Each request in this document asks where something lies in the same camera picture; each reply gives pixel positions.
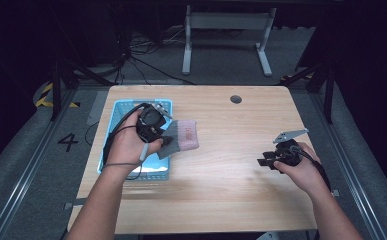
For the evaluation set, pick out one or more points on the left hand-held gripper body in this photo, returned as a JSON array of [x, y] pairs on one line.
[[151, 121]]

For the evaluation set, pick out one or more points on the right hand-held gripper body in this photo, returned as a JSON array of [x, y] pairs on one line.
[[289, 153]]

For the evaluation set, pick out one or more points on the pink cloth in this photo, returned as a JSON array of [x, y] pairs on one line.
[[187, 136]]

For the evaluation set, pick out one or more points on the light blue plastic basket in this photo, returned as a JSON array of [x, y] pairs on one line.
[[124, 107]]

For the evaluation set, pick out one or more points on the person's right hand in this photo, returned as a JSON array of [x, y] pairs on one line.
[[302, 175]]

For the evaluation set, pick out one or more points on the person's left hand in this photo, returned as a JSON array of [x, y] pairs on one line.
[[126, 146]]

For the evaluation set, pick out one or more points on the black metal stand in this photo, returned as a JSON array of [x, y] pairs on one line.
[[57, 90], [329, 90]]

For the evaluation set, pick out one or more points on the yellow and black striped tape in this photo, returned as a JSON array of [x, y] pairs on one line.
[[44, 96]]

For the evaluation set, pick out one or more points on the grey metal stand frame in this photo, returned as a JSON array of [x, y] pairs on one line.
[[227, 21]]

